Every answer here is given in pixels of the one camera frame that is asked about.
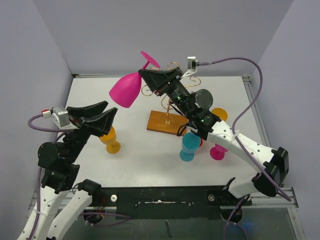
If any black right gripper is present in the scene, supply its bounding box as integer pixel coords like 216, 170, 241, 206
138, 67, 194, 118

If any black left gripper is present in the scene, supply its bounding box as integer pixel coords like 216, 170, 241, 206
65, 100, 118, 162

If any yellow wine glass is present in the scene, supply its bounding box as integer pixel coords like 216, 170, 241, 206
211, 107, 228, 121
99, 126, 121, 154

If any magenta wine glass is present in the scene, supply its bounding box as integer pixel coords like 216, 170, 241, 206
108, 50, 161, 109
209, 144, 228, 161

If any teal wine glass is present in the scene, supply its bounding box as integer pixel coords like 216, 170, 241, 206
179, 132, 200, 162

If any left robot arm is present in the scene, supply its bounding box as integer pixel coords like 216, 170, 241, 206
18, 100, 118, 240

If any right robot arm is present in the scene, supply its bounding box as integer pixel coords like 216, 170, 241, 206
138, 67, 290, 205

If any wooden rack base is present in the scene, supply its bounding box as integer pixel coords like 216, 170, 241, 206
146, 110, 188, 135

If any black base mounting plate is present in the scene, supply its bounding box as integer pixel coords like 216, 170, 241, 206
89, 185, 240, 220

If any gold wire wine glass rack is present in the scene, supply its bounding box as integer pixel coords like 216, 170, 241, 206
138, 67, 206, 126

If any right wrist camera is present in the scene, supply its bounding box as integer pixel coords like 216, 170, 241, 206
187, 56, 200, 71

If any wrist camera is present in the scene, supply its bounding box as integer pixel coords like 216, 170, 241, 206
187, 56, 200, 71
41, 106, 70, 129

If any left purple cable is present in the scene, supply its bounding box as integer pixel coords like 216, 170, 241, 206
27, 113, 132, 240

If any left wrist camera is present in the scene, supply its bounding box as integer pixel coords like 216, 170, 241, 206
41, 106, 70, 129

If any aluminium table edge rail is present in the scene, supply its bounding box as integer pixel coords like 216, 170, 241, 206
241, 75, 271, 147

